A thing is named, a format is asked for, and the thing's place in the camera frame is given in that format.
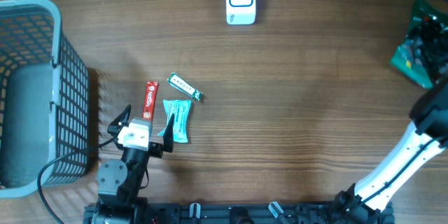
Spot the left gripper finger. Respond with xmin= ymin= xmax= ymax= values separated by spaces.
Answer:
xmin=163 ymin=114 xmax=175 ymax=153
xmin=108 ymin=104 xmax=132 ymax=130

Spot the teal wet wipes pack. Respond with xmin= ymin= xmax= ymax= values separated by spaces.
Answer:
xmin=163 ymin=99 xmax=192 ymax=144

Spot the green 3M gloves package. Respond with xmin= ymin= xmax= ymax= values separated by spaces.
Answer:
xmin=390 ymin=0 xmax=447 ymax=89

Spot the red Nescafe coffee stick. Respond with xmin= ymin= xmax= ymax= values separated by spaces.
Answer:
xmin=142 ymin=81 xmax=159 ymax=120

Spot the green white gum box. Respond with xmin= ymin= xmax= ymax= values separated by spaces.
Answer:
xmin=167 ymin=73 xmax=202 ymax=102

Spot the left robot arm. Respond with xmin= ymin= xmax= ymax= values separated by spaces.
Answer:
xmin=83 ymin=105 xmax=175 ymax=224

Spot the white barcode scanner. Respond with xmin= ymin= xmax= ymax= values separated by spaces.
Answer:
xmin=226 ymin=0 xmax=256 ymax=25

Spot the grey plastic shopping basket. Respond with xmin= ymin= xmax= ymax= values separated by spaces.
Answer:
xmin=1 ymin=0 xmax=90 ymax=199

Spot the left camera cable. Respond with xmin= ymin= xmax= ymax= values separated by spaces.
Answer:
xmin=36 ymin=138 xmax=116 ymax=224

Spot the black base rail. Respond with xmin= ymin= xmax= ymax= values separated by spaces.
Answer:
xmin=83 ymin=201 xmax=396 ymax=224

